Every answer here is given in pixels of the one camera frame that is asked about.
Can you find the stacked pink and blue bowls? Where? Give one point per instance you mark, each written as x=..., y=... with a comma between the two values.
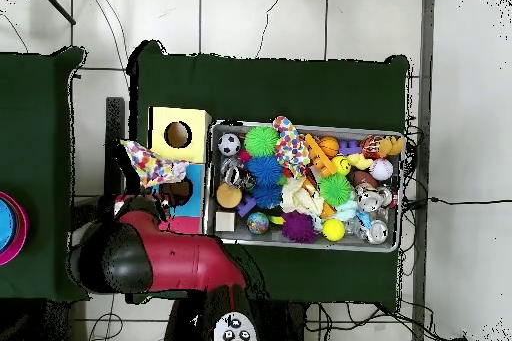
x=12, y=229

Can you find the white baseball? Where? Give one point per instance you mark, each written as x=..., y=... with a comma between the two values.
x=381, y=169

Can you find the black tripod leg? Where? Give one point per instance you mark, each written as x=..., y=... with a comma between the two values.
x=56, y=5

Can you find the wooden box with three holes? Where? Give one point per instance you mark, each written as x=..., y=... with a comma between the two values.
x=198, y=145

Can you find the black and white soccer ball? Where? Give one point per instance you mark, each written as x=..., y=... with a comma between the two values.
x=229, y=144

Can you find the dark green table cloth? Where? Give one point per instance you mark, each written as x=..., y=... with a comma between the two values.
x=36, y=117
x=280, y=89

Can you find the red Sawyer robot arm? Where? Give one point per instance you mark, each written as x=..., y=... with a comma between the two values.
x=180, y=261

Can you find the blue spiky rubber ball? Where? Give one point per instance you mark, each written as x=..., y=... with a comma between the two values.
x=264, y=170

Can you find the purple spiky ball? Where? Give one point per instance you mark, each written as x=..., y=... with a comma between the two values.
x=299, y=227

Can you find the green spiky rubber ball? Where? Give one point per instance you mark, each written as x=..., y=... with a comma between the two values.
x=262, y=141
x=334, y=190

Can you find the orange toy building brick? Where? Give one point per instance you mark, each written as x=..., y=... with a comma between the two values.
x=320, y=157

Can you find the yellow smiley face ball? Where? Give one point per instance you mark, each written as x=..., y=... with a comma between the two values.
x=341, y=165

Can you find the shallow metal mesh bin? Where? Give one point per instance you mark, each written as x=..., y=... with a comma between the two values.
x=348, y=243

